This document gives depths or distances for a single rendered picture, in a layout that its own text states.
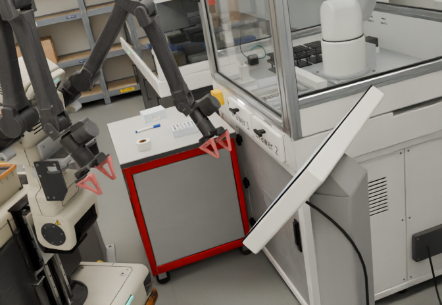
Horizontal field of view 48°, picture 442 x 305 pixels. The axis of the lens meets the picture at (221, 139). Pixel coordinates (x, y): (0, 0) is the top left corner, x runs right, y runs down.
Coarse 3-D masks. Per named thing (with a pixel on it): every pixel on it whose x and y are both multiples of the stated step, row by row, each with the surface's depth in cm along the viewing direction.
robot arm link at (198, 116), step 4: (196, 108) 190; (200, 108) 189; (192, 112) 190; (196, 112) 190; (200, 112) 190; (192, 116) 191; (196, 116) 190; (200, 116) 190; (204, 116) 190; (196, 120) 190; (200, 120) 190; (196, 124) 191
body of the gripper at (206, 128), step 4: (204, 120) 190; (208, 120) 190; (200, 124) 190; (204, 124) 189; (208, 124) 190; (212, 124) 191; (200, 128) 190; (204, 128) 189; (208, 128) 189; (212, 128) 190; (216, 128) 191; (204, 132) 190; (208, 132) 186; (212, 132) 188; (204, 136) 187; (208, 136) 186; (212, 136) 191; (200, 140) 189
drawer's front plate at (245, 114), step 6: (234, 102) 232; (240, 108) 225; (246, 108) 220; (234, 114) 237; (240, 114) 228; (246, 114) 218; (252, 114) 215; (246, 120) 221; (246, 126) 224; (252, 126) 217; (252, 132) 218
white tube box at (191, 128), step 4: (192, 120) 256; (176, 124) 254; (184, 124) 253; (188, 124) 251; (192, 124) 250; (172, 128) 250; (176, 128) 249; (180, 128) 248; (184, 128) 247; (188, 128) 248; (192, 128) 249; (196, 128) 249; (172, 132) 251; (176, 132) 247; (180, 132) 248; (184, 132) 248; (188, 132) 249; (192, 132) 249; (196, 132) 250; (176, 136) 248; (180, 136) 248
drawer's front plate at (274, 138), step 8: (256, 120) 207; (256, 128) 210; (264, 128) 199; (272, 128) 195; (264, 136) 202; (272, 136) 192; (280, 136) 187; (264, 144) 205; (272, 144) 195; (280, 144) 188; (272, 152) 198; (280, 152) 189; (280, 160) 191
